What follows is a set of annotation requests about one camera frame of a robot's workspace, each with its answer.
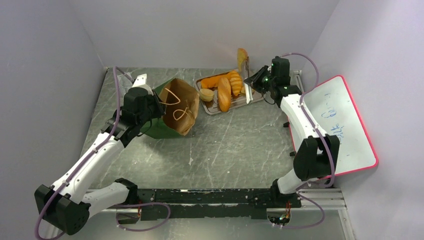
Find metal tongs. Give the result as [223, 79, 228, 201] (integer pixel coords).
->
[243, 56, 254, 105]

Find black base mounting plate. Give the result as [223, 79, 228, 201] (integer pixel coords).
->
[113, 188, 302, 221]

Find green paper bag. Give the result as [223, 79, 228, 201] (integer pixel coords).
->
[140, 78, 200, 139]

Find aluminium rail frame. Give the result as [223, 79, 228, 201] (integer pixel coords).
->
[50, 188, 355, 240]

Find fake round bread roll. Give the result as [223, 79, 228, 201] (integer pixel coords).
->
[199, 88, 215, 103]

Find fake baguette loaf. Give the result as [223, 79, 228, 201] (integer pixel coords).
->
[217, 77, 232, 112]

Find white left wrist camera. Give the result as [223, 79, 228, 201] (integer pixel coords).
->
[132, 73, 153, 95]

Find metal baking tray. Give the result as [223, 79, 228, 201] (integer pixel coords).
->
[193, 77, 264, 115]

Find white paper receipt card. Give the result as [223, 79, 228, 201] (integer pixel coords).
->
[117, 72, 134, 99]

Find orange fake braided bread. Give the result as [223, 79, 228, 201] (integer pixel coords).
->
[200, 74, 228, 89]

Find pink framed whiteboard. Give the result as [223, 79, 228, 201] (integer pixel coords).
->
[280, 75, 379, 176]

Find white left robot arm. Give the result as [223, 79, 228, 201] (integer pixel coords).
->
[34, 84, 165, 236]

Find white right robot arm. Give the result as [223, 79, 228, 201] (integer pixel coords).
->
[243, 54, 340, 207]

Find fake ridged bread loaf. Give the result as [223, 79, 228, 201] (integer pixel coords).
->
[228, 71, 243, 96]

